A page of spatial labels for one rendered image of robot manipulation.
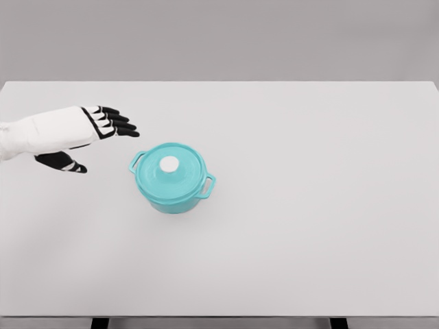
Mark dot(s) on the teal pot lid white knob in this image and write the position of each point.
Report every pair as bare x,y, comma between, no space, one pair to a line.
170,172

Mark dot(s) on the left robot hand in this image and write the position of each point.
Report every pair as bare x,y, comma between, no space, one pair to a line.
61,130

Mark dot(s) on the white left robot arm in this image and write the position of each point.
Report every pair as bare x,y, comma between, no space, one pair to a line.
15,138

